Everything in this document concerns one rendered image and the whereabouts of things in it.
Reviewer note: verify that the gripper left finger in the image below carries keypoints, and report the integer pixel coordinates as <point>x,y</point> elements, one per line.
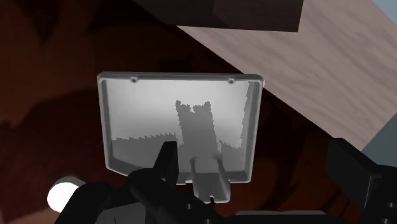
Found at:
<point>167,164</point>

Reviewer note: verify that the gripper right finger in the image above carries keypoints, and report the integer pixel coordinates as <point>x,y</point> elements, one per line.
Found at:
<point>356,173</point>

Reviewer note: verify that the white round cylinder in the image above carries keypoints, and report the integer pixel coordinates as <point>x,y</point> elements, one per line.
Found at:
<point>60,194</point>

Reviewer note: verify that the dark red-brown wooden table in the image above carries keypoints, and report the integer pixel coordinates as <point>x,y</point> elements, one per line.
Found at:
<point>46,93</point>

